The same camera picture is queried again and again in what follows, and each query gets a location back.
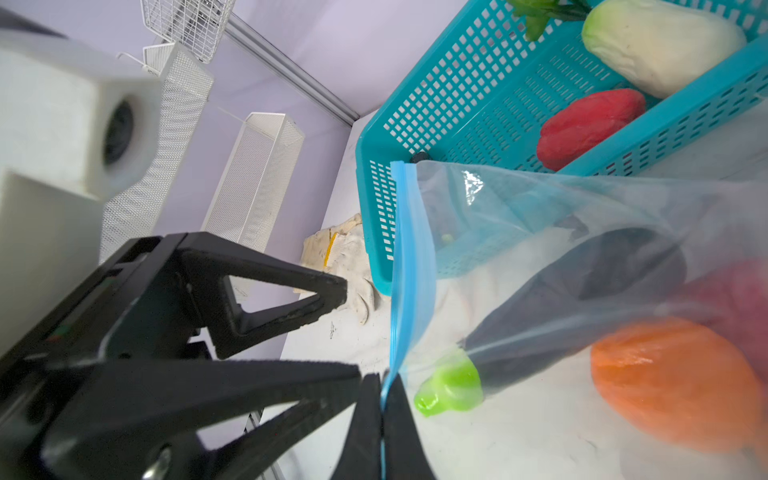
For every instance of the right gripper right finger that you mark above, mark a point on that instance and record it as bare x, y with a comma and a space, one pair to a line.
403, 456

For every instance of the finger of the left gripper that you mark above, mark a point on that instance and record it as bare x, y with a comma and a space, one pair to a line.
240, 296
166, 419

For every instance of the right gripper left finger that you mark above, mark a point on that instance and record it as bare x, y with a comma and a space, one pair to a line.
360, 457

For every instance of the clear zip bag blue zipper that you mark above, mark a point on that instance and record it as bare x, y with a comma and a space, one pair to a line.
468, 237

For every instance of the dark purple eggplant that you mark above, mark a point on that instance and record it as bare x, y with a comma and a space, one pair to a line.
593, 290

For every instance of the orange tangerine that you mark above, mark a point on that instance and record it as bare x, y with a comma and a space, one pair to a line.
680, 383

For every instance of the teal plastic basket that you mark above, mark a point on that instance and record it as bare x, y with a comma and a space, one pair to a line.
481, 94

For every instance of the pink red dragon fruit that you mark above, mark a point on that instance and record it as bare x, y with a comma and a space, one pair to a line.
732, 301

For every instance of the white mesh two-tier shelf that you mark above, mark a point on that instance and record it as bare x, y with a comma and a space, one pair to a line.
213, 172

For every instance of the dark green cucumber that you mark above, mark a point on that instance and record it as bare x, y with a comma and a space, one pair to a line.
419, 157

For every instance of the red bell pepper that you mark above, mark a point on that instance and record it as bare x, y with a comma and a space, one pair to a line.
586, 123

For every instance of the green leafy vegetable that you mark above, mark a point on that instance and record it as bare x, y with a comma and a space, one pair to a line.
537, 14

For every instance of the white wire wall basket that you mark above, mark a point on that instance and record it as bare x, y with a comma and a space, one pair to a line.
196, 24

